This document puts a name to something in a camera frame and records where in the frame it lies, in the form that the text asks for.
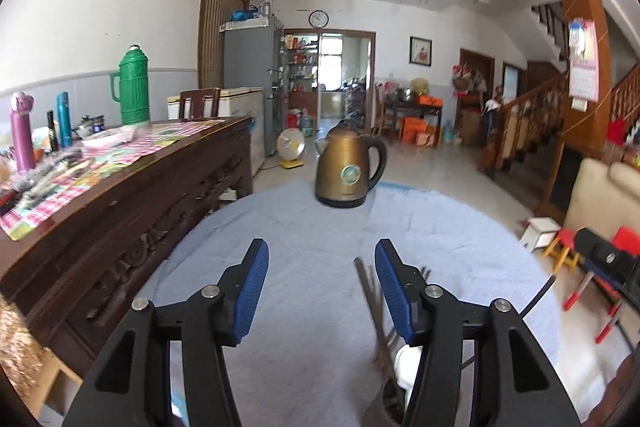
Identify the dark slim bottle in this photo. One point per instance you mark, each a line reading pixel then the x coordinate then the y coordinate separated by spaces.
pixel 51 132

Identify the pink water bottle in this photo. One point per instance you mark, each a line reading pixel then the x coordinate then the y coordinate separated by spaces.
pixel 22 137

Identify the dark wooden chair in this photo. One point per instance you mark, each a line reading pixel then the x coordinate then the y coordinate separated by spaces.
pixel 200 102

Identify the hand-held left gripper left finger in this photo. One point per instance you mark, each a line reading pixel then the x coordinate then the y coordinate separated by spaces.
pixel 252 277

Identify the gold patterned cushion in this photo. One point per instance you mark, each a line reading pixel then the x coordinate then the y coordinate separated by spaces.
pixel 17 347

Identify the pink checkered cloth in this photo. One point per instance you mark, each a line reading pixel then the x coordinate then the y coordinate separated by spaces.
pixel 145 147

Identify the orange cardboard box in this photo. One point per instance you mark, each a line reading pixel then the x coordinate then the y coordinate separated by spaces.
pixel 415 129

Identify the carved dark wooden sideboard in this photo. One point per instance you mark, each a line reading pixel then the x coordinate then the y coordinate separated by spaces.
pixel 150 207

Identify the blue water jug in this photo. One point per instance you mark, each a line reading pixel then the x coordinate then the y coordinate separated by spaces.
pixel 449 133

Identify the grey refrigerator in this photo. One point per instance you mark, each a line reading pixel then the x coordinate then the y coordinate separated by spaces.
pixel 250 62

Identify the bronze electric kettle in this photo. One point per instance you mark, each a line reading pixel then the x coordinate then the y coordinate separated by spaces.
pixel 345 167

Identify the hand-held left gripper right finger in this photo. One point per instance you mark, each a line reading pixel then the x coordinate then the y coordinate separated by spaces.
pixel 392 282

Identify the wooden stair railing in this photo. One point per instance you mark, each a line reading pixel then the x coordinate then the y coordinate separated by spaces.
pixel 525 107

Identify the green thermos jug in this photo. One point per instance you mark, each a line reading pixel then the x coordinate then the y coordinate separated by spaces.
pixel 134 92

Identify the round wall clock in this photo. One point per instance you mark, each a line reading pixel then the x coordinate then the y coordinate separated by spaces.
pixel 318 19

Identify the small white stool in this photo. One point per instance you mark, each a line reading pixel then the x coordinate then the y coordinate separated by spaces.
pixel 540 227

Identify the red and yellow stool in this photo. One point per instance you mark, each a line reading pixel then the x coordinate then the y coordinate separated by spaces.
pixel 564 239

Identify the framed flower picture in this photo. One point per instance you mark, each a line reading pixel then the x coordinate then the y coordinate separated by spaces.
pixel 420 51

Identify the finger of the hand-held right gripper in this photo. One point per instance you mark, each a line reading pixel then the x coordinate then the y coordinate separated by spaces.
pixel 597 252

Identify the dark wooden dining table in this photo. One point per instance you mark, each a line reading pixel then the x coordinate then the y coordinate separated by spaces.
pixel 415 109

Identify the white plastic spoon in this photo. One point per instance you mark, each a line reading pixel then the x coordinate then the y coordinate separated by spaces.
pixel 407 367

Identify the brown curtained door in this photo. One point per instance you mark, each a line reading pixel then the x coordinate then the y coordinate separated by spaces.
pixel 220 22

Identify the set of dark wooden chopsticks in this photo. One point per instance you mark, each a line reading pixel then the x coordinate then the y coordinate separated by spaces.
pixel 374 307

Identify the beige sofa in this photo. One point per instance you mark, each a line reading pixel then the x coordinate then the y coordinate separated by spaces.
pixel 600 197

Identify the white chest freezer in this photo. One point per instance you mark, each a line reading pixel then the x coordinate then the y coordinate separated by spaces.
pixel 240 107

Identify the pink wall calendar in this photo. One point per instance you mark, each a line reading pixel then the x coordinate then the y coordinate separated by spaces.
pixel 583 67

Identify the dark cylindrical utensil holder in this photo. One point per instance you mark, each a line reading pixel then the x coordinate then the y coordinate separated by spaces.
pixel 387 409

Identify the teal water bottle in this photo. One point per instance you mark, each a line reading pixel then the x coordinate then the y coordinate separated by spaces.
pixel 64 122

